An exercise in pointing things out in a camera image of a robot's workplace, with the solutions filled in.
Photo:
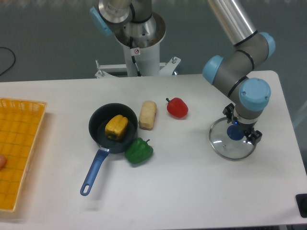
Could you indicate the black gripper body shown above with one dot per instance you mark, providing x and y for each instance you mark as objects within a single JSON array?
[{"x": 246, "y": 125}]

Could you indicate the green bell pepper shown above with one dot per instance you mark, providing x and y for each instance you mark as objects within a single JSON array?
[{"x": 139, "y": 151}]

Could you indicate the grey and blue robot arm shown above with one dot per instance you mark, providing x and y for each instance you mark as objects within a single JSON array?
[{"x": 228, "y": 75}]

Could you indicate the black socket on table edge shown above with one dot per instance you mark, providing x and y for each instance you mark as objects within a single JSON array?
[{"x": 301, "y": 200}]

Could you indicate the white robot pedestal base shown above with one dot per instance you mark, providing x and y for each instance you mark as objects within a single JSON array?
[{"x": 141, "y": 48}]

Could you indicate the red bell pepper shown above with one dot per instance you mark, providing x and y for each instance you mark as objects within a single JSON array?
[{"x": 176, "y": 107}]

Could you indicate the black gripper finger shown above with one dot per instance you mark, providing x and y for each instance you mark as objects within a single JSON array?
[
  {"x": 228, "y": 111},
  {"x": 253, "y": 137}
]

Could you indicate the dark pan with blue handle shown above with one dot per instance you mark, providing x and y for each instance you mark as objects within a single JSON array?
[{"x": 109, "y": 141}]

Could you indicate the glass pot lid blue knob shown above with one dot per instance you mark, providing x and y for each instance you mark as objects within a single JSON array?
[{"x": 228, "y": 140}]

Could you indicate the peach object in basket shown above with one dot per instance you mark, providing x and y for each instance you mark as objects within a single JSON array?
[{"x": 3, "y": 161}]

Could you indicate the orange plastic basket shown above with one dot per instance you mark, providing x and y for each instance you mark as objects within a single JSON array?
[{"x": 20, "y": 122}]

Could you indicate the yellow bell pepper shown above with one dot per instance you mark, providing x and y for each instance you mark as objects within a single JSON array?
[{"x": 116, "y": 128}]

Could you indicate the beige bread loaf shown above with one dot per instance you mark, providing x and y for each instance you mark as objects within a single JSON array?
[{"x": 147, "y": 115}]

